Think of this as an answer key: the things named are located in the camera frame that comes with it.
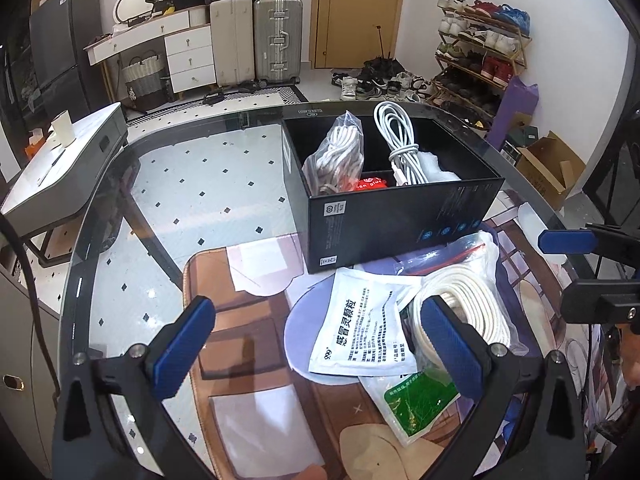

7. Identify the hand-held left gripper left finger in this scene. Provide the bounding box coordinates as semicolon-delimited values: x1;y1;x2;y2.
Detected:
50;296;217;480

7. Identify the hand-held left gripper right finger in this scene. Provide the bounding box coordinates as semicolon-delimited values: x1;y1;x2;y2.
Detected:
420;295;588;480

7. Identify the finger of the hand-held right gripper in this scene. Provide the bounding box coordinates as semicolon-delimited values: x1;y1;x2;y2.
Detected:
538;224;640;265
560;276;608;326

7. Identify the green medicine packet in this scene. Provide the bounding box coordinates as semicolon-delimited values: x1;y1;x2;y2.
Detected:
360;367;461;450

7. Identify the bagged white rope coil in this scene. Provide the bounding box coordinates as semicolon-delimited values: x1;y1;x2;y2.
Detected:
395;230;531;381

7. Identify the white medicine sachet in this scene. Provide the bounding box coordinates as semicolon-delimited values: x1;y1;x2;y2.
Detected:
308;267;423;377

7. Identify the black cardboard box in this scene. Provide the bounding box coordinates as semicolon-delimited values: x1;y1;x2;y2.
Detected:
281;115;505;275

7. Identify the white foam sheet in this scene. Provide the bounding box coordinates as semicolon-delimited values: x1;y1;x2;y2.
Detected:
417;150;461;183

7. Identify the red balloon packet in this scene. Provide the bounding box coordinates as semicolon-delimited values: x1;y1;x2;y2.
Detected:
345;172;390;193

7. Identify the white charging cable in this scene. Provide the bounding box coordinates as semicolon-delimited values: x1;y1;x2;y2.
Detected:
374;101;431;187

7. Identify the bagged white cord bundle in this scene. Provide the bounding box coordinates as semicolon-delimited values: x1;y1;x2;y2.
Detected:
302;112;366;196

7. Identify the person's right hand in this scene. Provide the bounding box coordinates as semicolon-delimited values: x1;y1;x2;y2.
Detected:
621;332;640;387

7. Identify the person's left hand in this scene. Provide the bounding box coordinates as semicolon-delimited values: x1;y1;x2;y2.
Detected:
287;464;326;480

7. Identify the open cardboard box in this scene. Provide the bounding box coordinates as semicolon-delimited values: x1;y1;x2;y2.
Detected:
515;130;586;211

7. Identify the printed desk mat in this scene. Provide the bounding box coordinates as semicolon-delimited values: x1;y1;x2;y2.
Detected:
182;185;601;480

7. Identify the dark green box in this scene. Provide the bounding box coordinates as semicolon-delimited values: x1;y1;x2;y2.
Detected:
502;125;538;161

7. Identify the purple yoga mat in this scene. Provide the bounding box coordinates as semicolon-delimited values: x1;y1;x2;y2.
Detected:
487;77;540;148

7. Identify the gray side cabinet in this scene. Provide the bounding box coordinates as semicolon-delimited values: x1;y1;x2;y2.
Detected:
0;245;66;480

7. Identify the wooden shoe rack with shoes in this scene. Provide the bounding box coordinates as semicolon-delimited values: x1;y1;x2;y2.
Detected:
432;0;533;121

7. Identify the white coffee table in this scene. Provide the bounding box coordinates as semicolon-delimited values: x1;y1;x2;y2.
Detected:
0;102;128;266

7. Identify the pile of shoes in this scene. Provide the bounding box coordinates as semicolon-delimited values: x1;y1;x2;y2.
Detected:
330;57;436;103

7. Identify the orange tissue box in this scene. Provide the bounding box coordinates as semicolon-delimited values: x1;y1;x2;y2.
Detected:
22;130;48;161

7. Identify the pale green cup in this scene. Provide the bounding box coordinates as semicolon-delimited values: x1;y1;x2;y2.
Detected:
51;110;76;146

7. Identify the black tripod stick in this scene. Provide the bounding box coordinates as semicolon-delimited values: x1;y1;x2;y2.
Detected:
375;25;396;66

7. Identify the woven laundry basket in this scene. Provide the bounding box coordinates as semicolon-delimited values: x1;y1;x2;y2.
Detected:
122;47;168;111

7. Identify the white drawer unit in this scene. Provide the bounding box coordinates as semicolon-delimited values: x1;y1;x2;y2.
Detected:
165;25;217;96

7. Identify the wooden door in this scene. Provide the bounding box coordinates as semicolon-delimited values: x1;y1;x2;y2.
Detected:
309;0;407;70

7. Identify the beige suitcase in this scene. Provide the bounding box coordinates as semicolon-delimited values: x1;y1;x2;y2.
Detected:
210;0;257;88

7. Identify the white dressing desk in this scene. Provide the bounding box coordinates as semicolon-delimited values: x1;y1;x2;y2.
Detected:
84;10;211;67

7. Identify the gray refrigerator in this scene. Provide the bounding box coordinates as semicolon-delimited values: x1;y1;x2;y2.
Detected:
29;0;103;121

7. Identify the silver suitcase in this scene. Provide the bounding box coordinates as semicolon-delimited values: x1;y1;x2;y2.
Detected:
252;0;304;86

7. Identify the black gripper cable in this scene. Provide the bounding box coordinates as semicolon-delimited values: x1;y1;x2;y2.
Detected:
0;215;61;411

